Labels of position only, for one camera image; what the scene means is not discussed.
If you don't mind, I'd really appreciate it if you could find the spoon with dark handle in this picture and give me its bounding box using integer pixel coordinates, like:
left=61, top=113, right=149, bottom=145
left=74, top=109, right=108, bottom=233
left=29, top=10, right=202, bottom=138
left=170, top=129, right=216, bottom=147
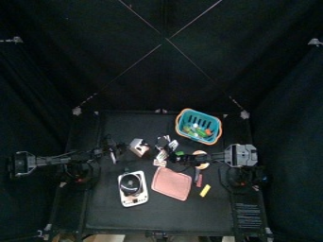
left=190, top=149, right=212, bottom=185

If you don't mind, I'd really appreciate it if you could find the beige wooden toy block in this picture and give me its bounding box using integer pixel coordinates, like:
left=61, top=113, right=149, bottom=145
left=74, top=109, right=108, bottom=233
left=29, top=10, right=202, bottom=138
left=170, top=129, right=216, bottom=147
left=126, top=138, right=150, bottom=158

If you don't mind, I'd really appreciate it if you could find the white kitchen scale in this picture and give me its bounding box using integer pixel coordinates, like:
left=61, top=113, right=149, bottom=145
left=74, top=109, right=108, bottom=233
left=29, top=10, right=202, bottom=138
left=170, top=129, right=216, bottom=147
left=117, top=169, right=149, bottom=208

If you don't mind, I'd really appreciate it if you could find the small yellow toy block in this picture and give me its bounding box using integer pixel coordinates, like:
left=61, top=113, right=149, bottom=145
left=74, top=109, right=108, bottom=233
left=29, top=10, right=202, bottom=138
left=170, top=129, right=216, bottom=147
left=197, top=183, right=212, bottom=199

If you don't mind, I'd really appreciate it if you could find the teal basket orange rim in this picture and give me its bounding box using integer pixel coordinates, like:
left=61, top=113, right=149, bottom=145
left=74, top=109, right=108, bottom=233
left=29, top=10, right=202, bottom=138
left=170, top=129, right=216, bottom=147
left=173, top=108, right=222, bottom=147

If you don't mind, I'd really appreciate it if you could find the pink plastic tray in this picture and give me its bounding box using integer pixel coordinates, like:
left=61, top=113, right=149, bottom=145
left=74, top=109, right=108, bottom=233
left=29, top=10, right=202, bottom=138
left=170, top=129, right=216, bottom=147
left=149, top=165, right=193, bottom=202

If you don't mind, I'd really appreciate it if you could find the black vertical centre post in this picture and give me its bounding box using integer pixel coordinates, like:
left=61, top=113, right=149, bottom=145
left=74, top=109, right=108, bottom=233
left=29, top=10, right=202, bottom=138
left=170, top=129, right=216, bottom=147
left=153, top=0, right=169, bottom=114

